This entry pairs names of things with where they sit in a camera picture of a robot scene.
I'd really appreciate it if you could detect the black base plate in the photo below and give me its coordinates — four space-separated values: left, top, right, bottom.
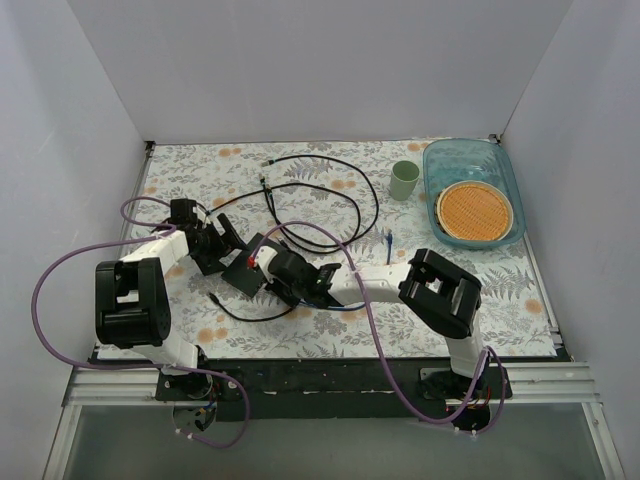
149 357 519 434

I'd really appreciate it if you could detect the long black cable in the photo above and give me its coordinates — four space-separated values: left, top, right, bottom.
209 154 381 254

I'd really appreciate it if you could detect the blue ethernet cable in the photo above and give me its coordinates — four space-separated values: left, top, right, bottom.
319 227 396 314

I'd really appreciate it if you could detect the aluminium rail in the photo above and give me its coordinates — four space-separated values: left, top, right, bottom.
63 362 601 406

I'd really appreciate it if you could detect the teal plastic bin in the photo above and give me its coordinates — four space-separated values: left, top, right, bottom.
423 138 526 250

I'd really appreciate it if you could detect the black network switch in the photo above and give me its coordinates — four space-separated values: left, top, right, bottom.
221 233 266 298

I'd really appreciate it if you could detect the floral table mat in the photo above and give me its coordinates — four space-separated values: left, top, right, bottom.
133 139 561 358

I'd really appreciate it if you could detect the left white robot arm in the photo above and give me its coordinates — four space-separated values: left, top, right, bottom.
95 199 247 400

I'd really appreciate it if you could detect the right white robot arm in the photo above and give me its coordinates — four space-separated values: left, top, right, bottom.
254 246 489 398

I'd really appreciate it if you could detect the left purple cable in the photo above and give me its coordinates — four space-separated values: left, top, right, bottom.
30 196 254 449

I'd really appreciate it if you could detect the green cup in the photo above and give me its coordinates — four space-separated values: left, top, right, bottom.
390 160 420 201

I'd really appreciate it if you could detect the orange woven plate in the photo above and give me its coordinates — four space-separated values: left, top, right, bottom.
435 181 514 242

